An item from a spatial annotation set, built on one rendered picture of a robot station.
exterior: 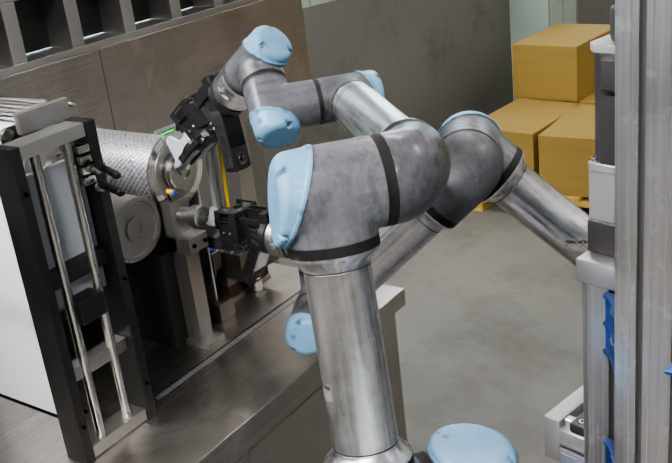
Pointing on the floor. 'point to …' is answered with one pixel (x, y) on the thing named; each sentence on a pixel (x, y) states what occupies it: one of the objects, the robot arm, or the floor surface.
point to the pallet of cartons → (554, 106)
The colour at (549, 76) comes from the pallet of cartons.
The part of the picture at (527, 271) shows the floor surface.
